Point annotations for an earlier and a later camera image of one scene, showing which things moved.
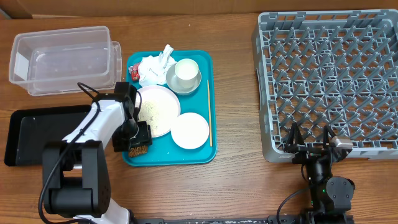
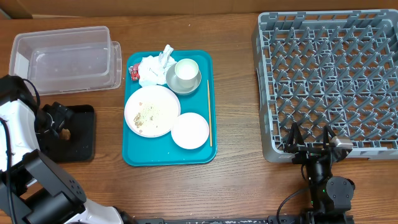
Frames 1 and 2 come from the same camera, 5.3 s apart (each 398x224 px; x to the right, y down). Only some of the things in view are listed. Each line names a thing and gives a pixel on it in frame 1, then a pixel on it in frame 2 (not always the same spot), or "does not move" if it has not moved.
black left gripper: x=145 y=138 to x=63 y=116
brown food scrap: x=137 y=150 to x=64 y=134
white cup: x=186 y=71 does not move
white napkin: x=152 y=70 does not move
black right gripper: x=313 y=150 does not move
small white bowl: x=189 y=130 does not move
